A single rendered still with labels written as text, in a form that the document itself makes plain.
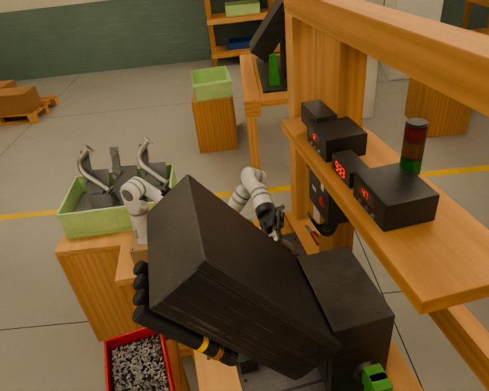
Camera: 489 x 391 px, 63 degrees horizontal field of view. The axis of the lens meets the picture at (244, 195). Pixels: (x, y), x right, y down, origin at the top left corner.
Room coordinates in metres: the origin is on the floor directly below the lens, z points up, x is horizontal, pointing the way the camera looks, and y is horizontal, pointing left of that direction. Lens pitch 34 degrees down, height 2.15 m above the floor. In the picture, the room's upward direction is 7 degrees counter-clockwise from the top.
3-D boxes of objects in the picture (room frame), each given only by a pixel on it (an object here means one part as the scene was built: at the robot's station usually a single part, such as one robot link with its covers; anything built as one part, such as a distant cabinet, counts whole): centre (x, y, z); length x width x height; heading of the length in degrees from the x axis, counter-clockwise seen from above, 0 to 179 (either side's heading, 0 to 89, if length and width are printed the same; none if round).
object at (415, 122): (0.83, -0.42, 1.71); 0.05 x 0.05 x 0.04
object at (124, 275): (1.51, 0.50, 0.83); 0.32 x 0.32 x 0.04; 5
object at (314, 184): (1.04, -0.29, 1.42); 0.17 x 0.12 x 0.15; 9
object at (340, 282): (0.82, -0.26, 1.07); 0.30 x 0.18 x 0.34; 9
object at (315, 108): (1.22, -0.27, 1.59); 0.15 x 0.07 x 0.07; 9
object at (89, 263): (1.93, 0.72, 0.39); 0.68 x 0.52 x 0.79; 89
